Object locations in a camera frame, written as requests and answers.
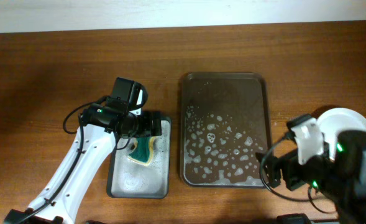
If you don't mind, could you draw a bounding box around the pale green plate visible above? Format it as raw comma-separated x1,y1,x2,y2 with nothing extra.
316,108,366,161

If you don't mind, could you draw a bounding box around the dark green soapy tray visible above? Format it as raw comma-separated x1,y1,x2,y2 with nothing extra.
106,116,172,199

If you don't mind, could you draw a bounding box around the green and yellow sponge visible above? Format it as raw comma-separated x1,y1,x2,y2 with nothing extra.
128,137,157,166

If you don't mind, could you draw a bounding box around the brown plastic tray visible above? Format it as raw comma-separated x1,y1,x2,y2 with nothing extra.
180,72,272,189

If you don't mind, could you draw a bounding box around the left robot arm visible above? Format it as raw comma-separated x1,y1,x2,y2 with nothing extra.
4,78,162,223

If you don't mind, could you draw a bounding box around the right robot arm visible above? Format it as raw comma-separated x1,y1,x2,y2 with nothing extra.
255,130,366,223

